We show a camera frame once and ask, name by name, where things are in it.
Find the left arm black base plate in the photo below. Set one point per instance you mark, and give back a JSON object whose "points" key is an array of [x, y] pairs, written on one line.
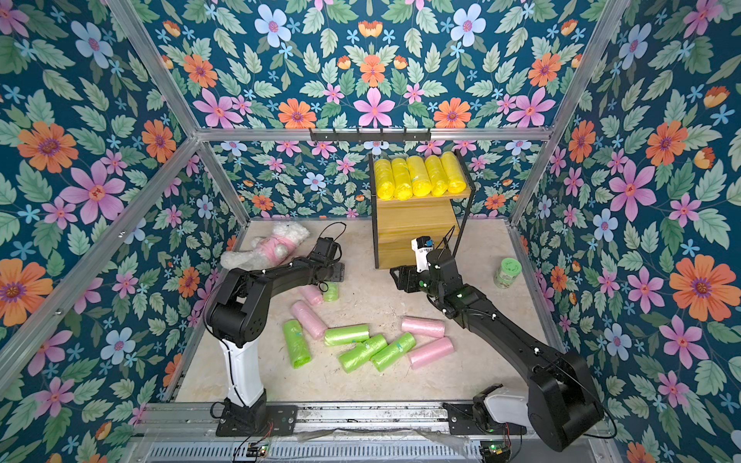
{"points": [[234, 420]]}

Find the black wall hook rail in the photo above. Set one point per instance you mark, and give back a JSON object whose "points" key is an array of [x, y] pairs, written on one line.
{"points": [[391, 135]]}

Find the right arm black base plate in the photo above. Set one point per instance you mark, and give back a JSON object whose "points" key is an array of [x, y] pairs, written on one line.
{"points": [[494, 411]]}

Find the yellow trash bag roll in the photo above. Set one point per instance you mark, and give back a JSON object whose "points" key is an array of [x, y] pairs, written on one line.
{"points": [[402, 179], [384, 180], [420, 180], [456, 178], [438, 177]]}

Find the pink trash bag roll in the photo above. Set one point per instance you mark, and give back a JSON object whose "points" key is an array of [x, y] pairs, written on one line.
{"points": [[425, 327], [309, 320], [312, 295], [430, 353]]}

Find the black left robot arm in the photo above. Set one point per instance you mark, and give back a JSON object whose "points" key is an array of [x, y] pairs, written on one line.
{"points": [[240, 314]]}

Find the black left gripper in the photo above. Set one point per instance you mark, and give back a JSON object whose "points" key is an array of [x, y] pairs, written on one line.
{"points": [[340, 272]]}

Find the white pink plush toy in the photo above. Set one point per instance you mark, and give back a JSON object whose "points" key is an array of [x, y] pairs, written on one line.
{"points": [[268, 252]]}

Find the wooden shelf with black frame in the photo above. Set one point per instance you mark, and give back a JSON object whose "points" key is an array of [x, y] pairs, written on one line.
{"points": [[395, 223]]}

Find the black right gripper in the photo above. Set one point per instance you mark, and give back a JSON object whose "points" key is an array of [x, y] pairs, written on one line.
{"points": [[409, 281]]}

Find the green trash bag roll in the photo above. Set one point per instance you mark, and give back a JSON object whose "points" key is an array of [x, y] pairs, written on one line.
{"points": [[331, 292], [347, 335], [362, 353], [298, 348], [387, 356]]}

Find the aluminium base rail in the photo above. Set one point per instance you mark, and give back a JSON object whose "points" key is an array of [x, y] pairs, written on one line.
{"points": [[391, 431]]}

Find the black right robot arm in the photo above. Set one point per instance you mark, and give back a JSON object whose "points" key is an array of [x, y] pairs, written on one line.
{"points": [[562, 403]]}

